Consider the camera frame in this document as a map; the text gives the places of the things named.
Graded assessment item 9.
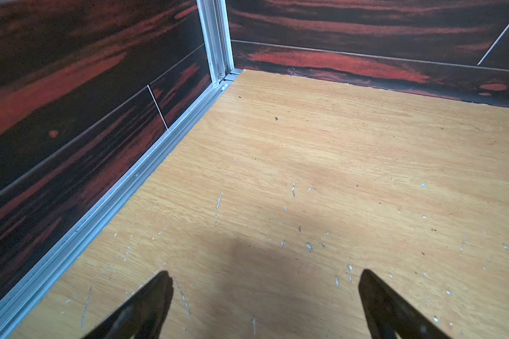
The aluminium frame rail left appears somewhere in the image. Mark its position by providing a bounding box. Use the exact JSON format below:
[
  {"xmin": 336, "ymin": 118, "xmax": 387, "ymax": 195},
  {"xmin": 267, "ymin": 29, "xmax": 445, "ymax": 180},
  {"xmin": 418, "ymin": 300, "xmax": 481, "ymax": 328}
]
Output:
[{"xmin": 0, "ymin": 69, "xmax": 242, "ymax": 338}]

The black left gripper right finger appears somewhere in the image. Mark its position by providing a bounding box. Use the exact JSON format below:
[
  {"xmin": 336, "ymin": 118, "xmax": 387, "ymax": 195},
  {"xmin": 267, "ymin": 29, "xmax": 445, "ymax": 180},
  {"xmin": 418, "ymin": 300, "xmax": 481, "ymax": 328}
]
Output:
[{"xmin": 359, "ymin": 269, "xmax": 448, "ymax": 338}]

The aluminium frame post left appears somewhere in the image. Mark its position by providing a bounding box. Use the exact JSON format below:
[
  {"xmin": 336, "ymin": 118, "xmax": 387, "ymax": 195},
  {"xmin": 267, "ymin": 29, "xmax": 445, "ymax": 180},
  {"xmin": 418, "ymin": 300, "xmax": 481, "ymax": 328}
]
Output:
[{"xmin": 197, "ymin": 0, "xmax": 235, "ymax": 85}]

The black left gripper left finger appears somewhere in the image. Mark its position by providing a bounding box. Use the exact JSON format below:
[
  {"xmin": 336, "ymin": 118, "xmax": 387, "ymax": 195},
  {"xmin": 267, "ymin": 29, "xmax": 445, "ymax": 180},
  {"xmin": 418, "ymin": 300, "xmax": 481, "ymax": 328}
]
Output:
[{"xmin": 85, "ymin": 271, "xmax": 174, "ymax": 338}]

